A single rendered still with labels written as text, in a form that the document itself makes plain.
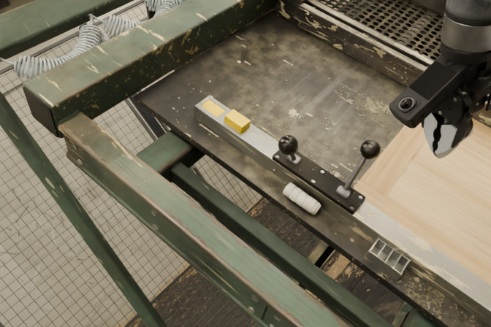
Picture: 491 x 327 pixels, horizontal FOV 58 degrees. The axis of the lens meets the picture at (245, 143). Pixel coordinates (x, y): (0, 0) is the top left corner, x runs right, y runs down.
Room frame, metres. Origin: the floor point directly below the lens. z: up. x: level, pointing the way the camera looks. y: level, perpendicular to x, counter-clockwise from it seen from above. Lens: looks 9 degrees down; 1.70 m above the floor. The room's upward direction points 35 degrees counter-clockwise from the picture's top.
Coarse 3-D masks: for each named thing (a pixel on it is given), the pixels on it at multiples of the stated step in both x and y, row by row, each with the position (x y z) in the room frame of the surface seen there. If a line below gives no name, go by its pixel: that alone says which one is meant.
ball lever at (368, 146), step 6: (366, 144) 0.80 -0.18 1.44; (372, 144) 0.79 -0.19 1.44; (378, 144) 0.80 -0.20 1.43; (360, 150) 0.81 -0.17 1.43; (366, 150) 0.79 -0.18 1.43; (372, 150) 0.79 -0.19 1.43; (378, 150) 0.79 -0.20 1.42; (366, 156) 0.79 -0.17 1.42; (372, 156) 0.79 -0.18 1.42; (360, 162) 0.81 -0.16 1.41; (360, 168) 0.81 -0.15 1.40; (354, 174) 0.82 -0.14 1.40; (348, 180) 0.83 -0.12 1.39; (342, 186) 0.84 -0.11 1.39; (348, 186) 0.83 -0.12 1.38; (336, 192) 0.83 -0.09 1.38; (342, 192) 0.83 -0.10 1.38; (348, 192) 0.82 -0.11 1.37
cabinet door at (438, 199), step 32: (416, 128) 1.02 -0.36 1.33; (480, 128) 1.03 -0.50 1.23; (384, 160) 0.94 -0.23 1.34; (416, 160) 0.95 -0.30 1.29; (448, 160) 0.96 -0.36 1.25; (480, 160) 0.96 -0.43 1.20; (384, 192) 0.88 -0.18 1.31; (416, 192) 0.89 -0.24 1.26; (448, 192) 0.89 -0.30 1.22; (480, 192) 0.89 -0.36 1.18; (416, 224) 0.82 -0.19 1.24; (448, 224) 0.83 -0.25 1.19; (480, 224) 0.83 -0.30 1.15; (480, 256) 0.78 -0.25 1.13
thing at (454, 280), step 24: (216, 120) 0.98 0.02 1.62; (240, 144) 0.96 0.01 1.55; (264, 144) 0.93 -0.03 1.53; (312, 192) 0.86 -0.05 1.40; (336, 216) 0.84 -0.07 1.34; (360, 216) 0.81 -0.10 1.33; (384, 216) 0.81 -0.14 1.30; (384, 240) 0.78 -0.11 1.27; (408, 240) 0.77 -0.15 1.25; (408, 264) 0.76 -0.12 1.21; (432, 264) 0.74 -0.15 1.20; (456, 264) 0.74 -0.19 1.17; (456, 288) 0.71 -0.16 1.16; (480, 288) 0.71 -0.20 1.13; (480, 312) 0.69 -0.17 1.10
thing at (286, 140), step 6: (282, 138) 0.80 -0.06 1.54; (288, 138) 0.79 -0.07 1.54; (294, 138) 0.79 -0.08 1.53; (282, 144) 0.79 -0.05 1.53; (288, 144) 0.78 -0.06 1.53; (294, 144) 0.79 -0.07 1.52; (282, 150) 0.79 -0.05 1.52; (288, 150) 0.79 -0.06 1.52; (294, 150) 0.79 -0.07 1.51; (288, 156) 0.89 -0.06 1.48; (294, 156) 0.86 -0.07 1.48; (294, 162) 0.88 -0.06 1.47
